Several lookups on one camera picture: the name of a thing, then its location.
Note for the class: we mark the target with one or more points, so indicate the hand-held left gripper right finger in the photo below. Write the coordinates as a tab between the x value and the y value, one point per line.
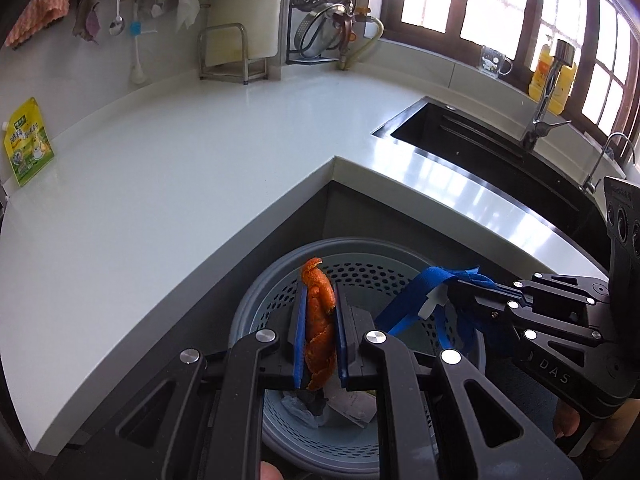
342	340

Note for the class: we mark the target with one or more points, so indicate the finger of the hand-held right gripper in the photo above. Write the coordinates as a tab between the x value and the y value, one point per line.
550	287
545	327

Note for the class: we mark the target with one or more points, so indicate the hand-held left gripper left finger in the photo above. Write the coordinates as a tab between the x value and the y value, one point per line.
300	340

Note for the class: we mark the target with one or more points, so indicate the orange peel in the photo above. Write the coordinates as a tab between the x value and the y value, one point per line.
317	335

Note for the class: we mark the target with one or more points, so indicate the grey perforated trash bin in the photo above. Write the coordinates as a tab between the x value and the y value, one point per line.
280	305

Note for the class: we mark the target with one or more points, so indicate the dark grey cloth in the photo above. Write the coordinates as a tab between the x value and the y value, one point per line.
315	402

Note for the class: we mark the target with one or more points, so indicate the white tissue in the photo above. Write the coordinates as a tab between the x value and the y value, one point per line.
355	407

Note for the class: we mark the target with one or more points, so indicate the person's right hand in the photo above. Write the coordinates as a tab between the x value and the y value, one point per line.
567	422

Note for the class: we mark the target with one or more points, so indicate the person's left hand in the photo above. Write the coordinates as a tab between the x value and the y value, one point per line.
270	472

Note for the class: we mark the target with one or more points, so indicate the small steel faucet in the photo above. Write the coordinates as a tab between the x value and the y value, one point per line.
595	170

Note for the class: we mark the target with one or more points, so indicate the black kitchen sink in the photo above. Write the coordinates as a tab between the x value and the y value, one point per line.
475	160

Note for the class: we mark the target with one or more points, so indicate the steel sink faucet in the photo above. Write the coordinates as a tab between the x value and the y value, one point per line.
542	105

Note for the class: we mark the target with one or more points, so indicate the yellow detergent bottle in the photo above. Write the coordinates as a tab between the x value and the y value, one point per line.
540	80

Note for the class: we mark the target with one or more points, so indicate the printed glass cup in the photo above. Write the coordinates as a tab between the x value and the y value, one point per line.
492	60

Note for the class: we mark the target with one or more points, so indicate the steel cutting board rack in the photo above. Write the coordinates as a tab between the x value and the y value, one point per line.
245	75

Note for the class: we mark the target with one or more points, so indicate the black dish rack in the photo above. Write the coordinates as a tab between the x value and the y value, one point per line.
300	61

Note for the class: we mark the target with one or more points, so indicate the steel pot lid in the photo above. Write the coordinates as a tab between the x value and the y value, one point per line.
315	35

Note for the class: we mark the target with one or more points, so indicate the brown framed window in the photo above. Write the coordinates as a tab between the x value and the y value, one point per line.
435	0

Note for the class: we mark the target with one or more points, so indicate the white bottle brush blue collar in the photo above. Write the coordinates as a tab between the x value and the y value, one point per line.
136	75

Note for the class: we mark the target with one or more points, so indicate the yellow seasoning pouch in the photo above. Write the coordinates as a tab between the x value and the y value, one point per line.
27	145

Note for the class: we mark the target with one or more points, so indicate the white cutting board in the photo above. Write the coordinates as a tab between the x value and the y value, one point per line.
245	5

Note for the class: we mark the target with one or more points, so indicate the steel spoon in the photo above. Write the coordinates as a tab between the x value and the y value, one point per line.
116	27

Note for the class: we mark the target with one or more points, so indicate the grey purple rag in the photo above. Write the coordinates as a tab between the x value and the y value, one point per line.
86	15

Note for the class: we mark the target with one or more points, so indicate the pink waffle cloth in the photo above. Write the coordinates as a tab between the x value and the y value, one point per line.
40	12

